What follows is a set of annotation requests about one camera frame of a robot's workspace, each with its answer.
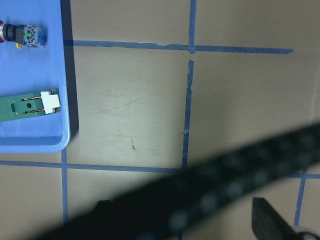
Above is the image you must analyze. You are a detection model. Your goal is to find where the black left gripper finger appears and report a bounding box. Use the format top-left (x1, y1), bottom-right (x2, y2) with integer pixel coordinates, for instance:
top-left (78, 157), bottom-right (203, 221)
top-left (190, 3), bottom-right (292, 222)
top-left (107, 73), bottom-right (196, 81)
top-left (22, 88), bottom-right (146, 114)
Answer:
top-left (251, 197), bottom-right (296, 240)

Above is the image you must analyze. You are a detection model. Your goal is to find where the red push button switch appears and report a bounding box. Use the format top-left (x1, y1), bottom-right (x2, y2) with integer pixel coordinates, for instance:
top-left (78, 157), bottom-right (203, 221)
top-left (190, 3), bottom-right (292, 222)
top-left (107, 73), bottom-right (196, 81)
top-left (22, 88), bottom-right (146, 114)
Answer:
top-left (0, 20), bottom-right (46, 49)

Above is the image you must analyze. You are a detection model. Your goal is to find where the green terminal block module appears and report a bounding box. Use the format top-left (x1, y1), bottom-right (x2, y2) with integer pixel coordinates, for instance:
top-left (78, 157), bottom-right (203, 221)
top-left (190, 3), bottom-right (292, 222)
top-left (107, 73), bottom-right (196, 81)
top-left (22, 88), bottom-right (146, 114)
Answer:
top-left (0, 89), bottom-right (61, 122)

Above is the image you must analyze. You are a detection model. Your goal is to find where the blue plastic tray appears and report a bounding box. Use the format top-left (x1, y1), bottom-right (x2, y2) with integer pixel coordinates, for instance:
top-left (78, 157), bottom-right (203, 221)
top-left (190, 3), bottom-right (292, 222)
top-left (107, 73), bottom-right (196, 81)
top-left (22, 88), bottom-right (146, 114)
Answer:
top-left (0, 0), bottom-right (71, 153)

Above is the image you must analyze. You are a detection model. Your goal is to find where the black braided cable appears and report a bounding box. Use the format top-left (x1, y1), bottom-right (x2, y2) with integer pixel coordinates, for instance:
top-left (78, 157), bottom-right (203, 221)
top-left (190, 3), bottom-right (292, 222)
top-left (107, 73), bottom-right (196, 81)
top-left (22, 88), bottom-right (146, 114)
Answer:
top-left (32, 121), bottom-right (320, 240)

